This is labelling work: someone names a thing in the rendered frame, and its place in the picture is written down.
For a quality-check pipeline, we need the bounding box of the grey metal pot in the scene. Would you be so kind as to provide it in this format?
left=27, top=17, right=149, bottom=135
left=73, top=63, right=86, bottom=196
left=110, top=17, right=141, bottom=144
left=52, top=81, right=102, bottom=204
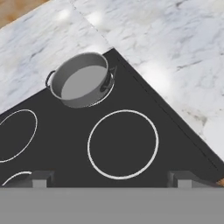
left=45, top=52, right=116, bottom=109

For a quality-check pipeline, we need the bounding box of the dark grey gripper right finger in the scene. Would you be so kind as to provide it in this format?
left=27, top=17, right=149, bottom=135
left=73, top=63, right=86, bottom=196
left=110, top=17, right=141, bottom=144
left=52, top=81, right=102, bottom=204
left=167, top=171, right=219, bottom=189

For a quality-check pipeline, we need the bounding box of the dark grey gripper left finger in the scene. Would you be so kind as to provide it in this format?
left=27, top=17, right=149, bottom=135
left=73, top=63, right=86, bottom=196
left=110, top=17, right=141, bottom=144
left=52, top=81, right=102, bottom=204
left=10, top=171, right=55, bottom=189

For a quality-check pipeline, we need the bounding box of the black glass hob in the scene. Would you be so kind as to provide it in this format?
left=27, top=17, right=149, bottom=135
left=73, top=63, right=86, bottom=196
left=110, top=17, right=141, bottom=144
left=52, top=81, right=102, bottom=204
left=0, top=46, right=224, bottom=189

